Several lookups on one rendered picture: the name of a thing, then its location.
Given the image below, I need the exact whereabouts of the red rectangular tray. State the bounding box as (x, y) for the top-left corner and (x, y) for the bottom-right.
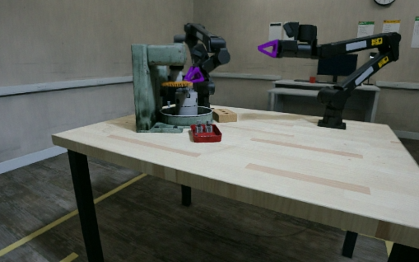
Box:
(190, 124), (222, 143)

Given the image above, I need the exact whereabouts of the orange toothed gear disc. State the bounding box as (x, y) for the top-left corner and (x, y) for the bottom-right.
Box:
(161, 65), (193, 88)

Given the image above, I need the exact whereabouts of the wooden block with three holes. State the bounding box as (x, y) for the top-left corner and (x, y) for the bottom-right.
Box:
(212, 109), (237, 123)

